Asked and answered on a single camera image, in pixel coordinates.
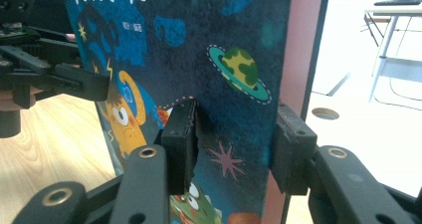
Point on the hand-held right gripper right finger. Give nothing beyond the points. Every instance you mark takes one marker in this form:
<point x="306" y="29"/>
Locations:
<point x="293" y="151"/>

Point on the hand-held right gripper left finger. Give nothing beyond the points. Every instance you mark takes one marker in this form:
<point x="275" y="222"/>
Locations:
<point x="179" y="144"/>

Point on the blue cartoon picture book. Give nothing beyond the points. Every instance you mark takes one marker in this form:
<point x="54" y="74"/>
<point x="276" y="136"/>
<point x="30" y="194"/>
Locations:
<point x="199" y="51"/>

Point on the white metal desk stand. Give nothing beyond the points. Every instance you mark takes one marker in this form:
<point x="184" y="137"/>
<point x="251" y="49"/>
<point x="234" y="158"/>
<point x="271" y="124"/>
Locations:
<point x="384" y="41"/>

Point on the black keyboard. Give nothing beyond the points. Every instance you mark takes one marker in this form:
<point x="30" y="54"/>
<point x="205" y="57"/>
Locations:
<point x="396" y="2"/>

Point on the dark metal chair frame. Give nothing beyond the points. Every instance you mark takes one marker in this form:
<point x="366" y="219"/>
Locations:
<point x="371" y="28"/>

